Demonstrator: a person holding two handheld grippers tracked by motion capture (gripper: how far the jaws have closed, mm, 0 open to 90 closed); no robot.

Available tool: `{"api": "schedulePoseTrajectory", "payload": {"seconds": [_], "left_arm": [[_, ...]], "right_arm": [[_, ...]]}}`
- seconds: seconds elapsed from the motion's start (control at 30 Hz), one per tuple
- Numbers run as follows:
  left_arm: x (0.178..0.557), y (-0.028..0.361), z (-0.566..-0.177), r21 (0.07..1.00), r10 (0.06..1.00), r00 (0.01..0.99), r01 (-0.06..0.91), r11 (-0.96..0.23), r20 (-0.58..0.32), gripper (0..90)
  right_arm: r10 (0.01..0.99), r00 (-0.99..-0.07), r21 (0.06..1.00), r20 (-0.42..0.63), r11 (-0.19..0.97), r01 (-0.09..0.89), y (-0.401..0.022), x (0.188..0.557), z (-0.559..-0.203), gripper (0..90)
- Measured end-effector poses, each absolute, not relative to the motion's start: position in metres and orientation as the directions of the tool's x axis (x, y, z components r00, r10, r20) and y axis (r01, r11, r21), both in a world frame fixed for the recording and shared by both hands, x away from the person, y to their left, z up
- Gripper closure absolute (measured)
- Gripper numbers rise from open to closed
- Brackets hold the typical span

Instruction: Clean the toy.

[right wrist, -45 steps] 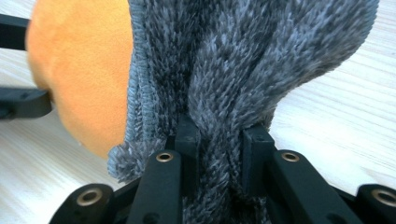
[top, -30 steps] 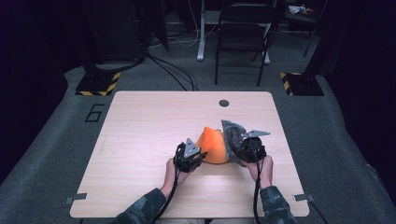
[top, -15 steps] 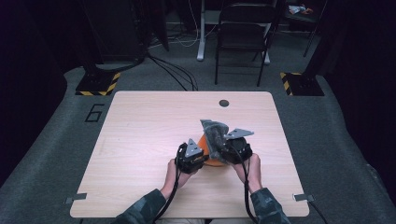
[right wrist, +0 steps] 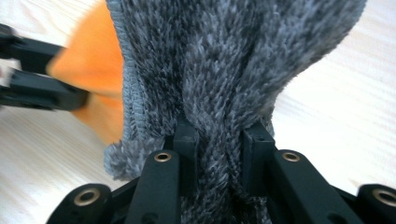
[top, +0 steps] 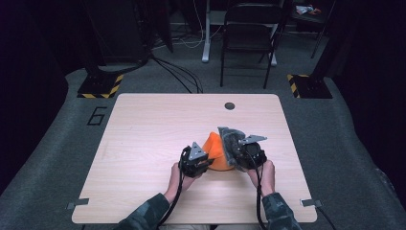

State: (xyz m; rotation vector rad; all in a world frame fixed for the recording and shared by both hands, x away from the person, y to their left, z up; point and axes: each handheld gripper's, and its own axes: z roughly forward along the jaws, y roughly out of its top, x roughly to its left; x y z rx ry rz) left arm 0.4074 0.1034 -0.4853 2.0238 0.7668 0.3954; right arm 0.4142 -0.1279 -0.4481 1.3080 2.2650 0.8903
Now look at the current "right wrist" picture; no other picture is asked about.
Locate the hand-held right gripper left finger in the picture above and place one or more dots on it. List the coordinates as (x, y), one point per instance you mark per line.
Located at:
(186, 155)

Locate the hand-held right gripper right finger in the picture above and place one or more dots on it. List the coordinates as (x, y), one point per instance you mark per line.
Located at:
(257, 155)

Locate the orange plush toy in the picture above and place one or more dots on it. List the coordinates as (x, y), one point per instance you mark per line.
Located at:
(96, 56)

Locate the grey fluffy cloth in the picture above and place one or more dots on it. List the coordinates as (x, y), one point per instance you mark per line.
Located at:
(224, 62)

